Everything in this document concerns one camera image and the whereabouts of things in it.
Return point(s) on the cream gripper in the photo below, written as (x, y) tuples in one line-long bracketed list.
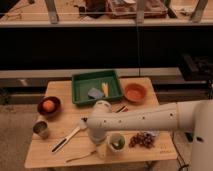
[(102, 150)]

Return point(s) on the metal fork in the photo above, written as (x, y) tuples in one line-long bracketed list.
[(81, 157)]

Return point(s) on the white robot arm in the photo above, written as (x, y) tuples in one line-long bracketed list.
[(187, 116)]

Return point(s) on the white cup with greens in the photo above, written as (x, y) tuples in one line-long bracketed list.
[(116, 143)]

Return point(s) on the metal cup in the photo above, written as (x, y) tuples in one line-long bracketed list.
[(41, 129)]

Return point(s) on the bunch of grapes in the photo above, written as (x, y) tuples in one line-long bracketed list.
[(142, 139)]

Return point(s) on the wooden table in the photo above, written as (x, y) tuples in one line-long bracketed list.
[(40, 155)]

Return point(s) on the clear plastic bag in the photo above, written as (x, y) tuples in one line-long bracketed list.
[(154, 133)]

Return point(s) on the blue-grey sponge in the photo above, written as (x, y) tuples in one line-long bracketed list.
[(95, 93)]

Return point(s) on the green plastic tray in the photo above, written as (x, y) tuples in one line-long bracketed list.
[(83, 83)]

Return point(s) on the yellow corn piece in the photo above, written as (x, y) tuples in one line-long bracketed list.
[(105, 89)]

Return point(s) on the orange bowl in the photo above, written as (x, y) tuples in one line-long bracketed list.
[(135, 93)]

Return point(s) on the dark red bowl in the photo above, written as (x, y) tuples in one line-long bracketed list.
[(57, 103)]

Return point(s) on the orange fruit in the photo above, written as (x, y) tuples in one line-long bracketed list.
[(48, 106)]

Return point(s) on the black-handled knife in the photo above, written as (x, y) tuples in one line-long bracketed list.
[(122, 109)]

